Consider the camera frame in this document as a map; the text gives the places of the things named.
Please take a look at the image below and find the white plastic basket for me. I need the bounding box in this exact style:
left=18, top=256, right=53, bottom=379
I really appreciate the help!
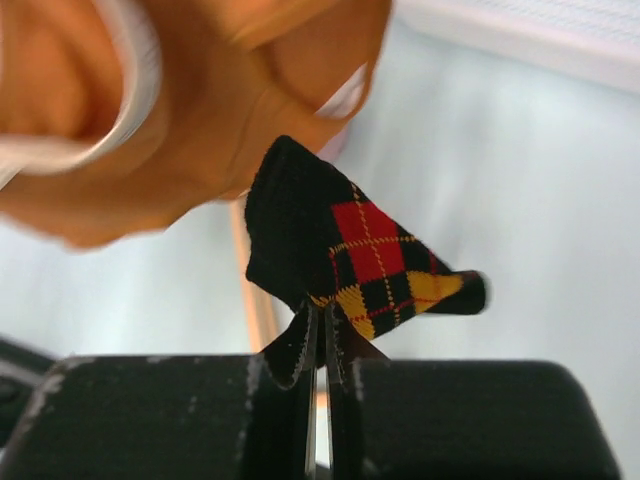
left=395, top=0, right=639, bottom=94

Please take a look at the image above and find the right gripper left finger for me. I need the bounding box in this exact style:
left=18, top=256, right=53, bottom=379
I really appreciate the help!
left=1, top=306, right=318, bottom=479

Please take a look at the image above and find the orange brown garment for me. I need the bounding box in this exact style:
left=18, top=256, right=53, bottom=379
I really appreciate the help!
left=1, top=1, right=392, bottom=248

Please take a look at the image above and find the wooden drying rack frame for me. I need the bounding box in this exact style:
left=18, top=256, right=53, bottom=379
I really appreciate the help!
left=230, top=199, right=281, bottom=354

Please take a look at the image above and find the mauve cloth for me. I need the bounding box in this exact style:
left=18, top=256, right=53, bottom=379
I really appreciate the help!
left=316, top=126, right=349, bottom=163

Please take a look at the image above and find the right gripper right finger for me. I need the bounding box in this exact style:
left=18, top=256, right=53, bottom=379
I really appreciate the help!
left=323, top=306, right=621, bottom=479

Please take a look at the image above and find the argyle sock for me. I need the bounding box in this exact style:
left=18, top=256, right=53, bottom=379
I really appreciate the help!
left=243, top=134, right=494, bottom=342

